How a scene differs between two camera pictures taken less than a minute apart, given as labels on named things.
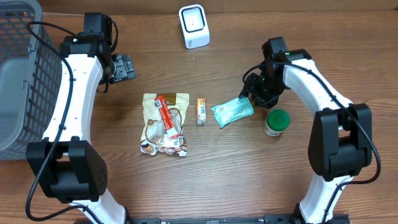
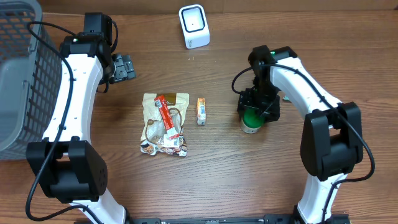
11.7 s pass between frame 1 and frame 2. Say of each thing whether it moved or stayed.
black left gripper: stayed
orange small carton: stayed
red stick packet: stayed
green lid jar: moved
